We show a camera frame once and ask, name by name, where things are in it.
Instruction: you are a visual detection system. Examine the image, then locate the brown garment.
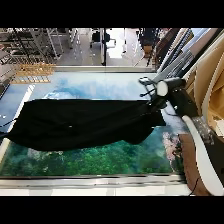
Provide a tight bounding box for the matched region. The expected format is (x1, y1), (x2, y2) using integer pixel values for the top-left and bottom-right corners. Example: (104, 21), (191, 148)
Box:
(177, 132), (224, 197)

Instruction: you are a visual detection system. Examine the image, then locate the stack of wooden clothes hangers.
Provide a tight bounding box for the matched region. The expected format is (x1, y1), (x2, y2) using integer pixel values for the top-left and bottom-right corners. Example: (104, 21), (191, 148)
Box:
(9, 62), (57, 85)

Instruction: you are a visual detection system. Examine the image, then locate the row of hung clothes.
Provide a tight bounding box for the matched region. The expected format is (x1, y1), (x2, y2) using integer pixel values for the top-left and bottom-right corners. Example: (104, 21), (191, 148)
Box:
(152, 28), (224, 88)

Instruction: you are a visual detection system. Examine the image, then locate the black garment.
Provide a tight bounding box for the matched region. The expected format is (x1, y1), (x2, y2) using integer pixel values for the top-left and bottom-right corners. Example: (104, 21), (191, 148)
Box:
(0, 97), (168, 153)

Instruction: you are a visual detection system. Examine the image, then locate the black cable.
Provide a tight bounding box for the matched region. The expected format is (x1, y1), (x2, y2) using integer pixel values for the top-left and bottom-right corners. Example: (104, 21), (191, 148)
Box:
(188, 175), (202, 197)

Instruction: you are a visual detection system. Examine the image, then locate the silver frame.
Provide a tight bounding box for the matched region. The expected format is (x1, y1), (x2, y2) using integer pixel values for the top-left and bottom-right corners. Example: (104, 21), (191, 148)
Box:
(0, 172), (193, 197)

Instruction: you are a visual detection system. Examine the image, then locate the beige hung garment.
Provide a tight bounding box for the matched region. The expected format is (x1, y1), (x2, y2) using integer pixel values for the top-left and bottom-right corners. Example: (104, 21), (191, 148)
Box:
(183, 42), (224, 134)

